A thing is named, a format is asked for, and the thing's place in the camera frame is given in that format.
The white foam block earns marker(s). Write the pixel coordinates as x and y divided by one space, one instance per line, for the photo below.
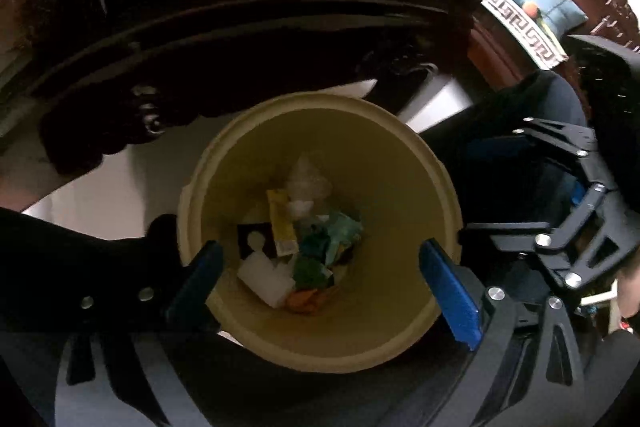
265 281

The yellow round trash bin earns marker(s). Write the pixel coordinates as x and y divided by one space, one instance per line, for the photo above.
400 187

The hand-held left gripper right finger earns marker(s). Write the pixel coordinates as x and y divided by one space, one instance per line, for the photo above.
450 294

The clear plastic wrapper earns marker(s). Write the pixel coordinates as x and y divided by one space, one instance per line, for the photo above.
306 179

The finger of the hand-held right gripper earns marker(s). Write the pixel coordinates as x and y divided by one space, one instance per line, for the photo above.
560 138
545 239

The blue patterned seat cushion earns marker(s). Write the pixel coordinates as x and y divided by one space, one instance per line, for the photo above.
520 28

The yellow packet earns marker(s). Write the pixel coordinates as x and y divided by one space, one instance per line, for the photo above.
281 227

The person's dark trouser leg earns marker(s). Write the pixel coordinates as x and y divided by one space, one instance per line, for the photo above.
525 107

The green snack packet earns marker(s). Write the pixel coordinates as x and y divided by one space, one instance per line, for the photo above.
311 271

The teal plastic bag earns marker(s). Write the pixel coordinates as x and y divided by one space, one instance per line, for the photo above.
342 227

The orange paper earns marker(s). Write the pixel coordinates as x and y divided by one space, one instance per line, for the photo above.
306 301

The black card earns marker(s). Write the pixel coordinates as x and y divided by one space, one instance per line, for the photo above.
245 234

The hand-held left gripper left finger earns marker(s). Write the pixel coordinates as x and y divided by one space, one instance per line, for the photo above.
197 288

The white tissue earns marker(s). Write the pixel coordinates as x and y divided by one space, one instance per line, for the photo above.
299 208

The dark carved wooden table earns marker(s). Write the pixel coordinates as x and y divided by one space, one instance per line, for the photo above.
250 7

